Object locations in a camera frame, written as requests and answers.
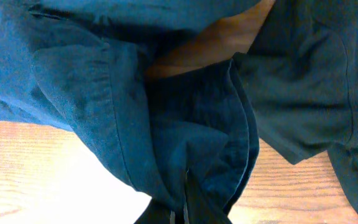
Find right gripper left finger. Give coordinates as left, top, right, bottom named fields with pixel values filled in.
left=134, top=199, right=175, bottom=224

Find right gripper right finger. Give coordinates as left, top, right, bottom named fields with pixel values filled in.
left=183, top=174, right=231, bottom=224

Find navy blue shorts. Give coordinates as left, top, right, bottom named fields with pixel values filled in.
left=0, top=1, right=259, bottom=216

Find black garment pile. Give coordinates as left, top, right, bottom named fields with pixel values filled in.
left=234, top=0, right=358, bottom=214

